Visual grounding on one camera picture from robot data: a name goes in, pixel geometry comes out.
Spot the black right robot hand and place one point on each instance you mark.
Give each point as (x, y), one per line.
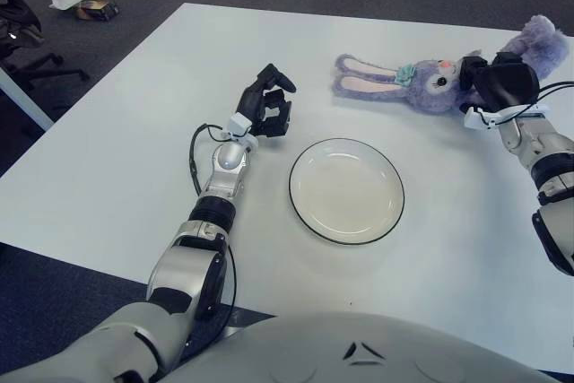
(507, 82)

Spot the purple plush rabbit doll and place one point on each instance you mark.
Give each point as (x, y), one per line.
(417, 87)

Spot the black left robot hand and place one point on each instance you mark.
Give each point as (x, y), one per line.
(251, 102)

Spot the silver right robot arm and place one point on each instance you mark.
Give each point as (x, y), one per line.
(556, 163)

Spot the white plate with black rim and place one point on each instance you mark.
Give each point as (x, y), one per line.
(345, 190)

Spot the black office chair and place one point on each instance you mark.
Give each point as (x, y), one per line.
(18, 20)

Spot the black and yellow box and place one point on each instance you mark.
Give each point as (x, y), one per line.
(96, 10)

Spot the grey robot torso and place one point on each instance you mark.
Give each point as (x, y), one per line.
(359, 356)

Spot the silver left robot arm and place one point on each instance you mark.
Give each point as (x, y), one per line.
(179, 266)

